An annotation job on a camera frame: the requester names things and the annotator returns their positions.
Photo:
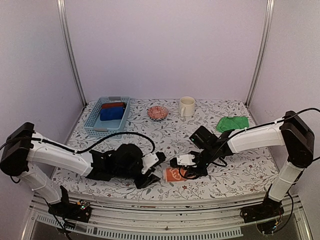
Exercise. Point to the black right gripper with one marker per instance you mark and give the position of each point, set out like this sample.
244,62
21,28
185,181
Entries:
191,172

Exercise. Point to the cream ceramic mug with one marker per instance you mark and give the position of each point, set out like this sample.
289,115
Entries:
186,106

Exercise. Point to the red patterned small bowl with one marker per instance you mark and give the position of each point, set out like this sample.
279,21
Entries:
157,113

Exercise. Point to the blue rolled towel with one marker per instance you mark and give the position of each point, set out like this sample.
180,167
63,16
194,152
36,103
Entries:
109,114

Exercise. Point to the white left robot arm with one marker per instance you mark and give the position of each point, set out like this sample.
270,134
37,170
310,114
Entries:
25,148

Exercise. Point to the green microfibre towel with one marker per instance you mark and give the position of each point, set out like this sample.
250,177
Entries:
232,123

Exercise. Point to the aluminium left corner post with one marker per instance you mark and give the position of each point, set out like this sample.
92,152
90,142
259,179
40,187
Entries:
62,13

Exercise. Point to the aluminium corner post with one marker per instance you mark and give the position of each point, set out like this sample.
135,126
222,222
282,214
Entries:
268,16
62,13

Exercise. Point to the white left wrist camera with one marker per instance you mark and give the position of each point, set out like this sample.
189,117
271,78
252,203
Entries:
151,160

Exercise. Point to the red rolled towel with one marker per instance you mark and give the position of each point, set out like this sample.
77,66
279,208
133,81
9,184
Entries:
113,105

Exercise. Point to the aluminium right corner post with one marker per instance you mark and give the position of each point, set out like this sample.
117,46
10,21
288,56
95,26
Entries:
268,16

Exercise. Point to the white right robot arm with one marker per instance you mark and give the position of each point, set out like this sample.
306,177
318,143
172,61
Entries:
288,137

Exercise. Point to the orange rabbit print towel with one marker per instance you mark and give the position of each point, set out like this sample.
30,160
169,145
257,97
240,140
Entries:
171,175

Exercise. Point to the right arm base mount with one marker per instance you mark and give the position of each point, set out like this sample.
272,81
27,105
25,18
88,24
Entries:
267,209

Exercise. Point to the aluminium front rail frame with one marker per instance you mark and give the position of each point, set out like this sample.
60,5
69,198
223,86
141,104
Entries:
200,219

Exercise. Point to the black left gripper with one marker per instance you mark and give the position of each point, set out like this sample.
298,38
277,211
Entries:
148,180

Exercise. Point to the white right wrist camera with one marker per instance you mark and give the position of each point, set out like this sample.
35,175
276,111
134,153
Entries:
182,160

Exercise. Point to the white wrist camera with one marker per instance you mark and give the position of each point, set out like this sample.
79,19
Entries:
182,160
151,160

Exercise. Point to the light blue plastic basket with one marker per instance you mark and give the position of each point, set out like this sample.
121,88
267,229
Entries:
94,127

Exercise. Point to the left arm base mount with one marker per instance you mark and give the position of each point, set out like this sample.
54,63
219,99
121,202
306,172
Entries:
79,211

